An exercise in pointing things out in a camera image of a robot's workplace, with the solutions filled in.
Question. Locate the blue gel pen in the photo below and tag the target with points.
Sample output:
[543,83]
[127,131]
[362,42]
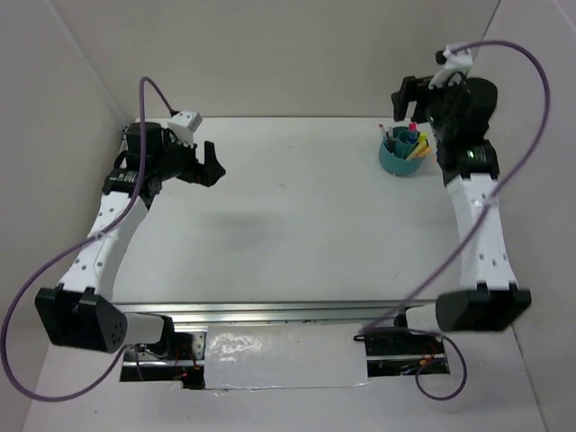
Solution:
[390,143]

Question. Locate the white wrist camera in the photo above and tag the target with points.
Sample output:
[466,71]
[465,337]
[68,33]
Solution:
[184,124]
[455,58]

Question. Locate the white foil-covered board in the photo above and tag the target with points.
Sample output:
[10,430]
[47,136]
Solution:
[284,357]

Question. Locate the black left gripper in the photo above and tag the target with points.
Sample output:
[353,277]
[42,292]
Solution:
[206,174]

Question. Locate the yellow pastel highlighter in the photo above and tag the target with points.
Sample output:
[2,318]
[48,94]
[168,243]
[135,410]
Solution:
[420,151]

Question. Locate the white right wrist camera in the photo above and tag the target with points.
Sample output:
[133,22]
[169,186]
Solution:
[455,58]

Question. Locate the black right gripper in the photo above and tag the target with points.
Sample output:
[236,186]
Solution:
[413,89]

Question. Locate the black highlighter pink cap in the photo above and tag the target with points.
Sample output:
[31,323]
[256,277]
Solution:
[423,135]

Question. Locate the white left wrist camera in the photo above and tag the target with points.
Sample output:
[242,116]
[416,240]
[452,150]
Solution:
[184,124]

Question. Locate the red gel pen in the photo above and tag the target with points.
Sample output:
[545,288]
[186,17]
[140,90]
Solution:
[384,132]

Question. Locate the teal round compartment container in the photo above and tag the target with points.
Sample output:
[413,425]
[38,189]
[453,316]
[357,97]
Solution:
[395,163]

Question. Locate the aluminium table frame rail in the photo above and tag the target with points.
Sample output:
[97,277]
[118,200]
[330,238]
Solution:
[238,313]

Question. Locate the light blue pastel highlighter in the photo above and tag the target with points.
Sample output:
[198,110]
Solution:
[413,133]

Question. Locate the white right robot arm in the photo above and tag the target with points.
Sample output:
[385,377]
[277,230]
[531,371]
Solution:
[489,298]

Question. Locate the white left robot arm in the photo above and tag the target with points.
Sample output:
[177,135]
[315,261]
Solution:
[78,312]

